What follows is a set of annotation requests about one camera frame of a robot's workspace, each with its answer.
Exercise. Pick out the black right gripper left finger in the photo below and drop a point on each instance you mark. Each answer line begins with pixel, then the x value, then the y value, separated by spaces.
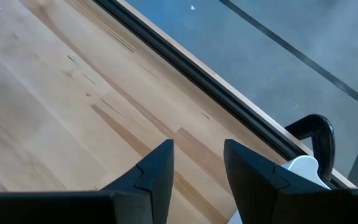
pixel 157 177

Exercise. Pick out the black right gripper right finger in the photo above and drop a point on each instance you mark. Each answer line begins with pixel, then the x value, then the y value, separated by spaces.
pixel 250 180

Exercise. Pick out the white plastic bin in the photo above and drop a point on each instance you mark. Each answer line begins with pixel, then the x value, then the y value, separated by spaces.
pixel 304 169

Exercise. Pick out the black table clamp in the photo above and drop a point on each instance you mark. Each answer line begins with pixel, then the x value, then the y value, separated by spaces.
pixel 323 137

